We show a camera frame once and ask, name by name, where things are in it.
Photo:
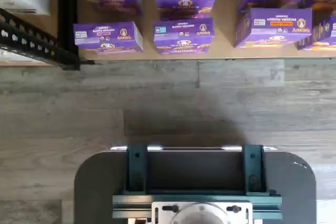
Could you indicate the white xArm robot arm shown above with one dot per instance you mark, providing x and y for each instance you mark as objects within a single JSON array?
[{"x": 199, "y": 216}]

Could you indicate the dark grey robot base platform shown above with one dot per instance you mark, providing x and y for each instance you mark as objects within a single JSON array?
[{"x": 99, "y": 182}]

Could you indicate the black mounting bolt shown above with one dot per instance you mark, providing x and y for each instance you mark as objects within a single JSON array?
[{"x": 234, "y": 208}]

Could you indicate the white metal mounting plate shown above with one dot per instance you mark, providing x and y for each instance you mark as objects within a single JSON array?
[{"x": 160, "y": 203}]

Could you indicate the black shelf side rail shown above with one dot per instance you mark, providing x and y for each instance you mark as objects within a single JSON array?
[{"x": 67, "y": 19}]

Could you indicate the silver metal rod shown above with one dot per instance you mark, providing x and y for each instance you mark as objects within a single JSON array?
[{"x": 194, "y": 148}]

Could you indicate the teal aluminium frame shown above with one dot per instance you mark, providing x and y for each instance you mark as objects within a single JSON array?
[{"x": 136, "y": 169}]

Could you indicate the black perforated shelf post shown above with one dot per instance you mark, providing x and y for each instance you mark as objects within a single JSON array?
[{"x": 31, "y": 43}]

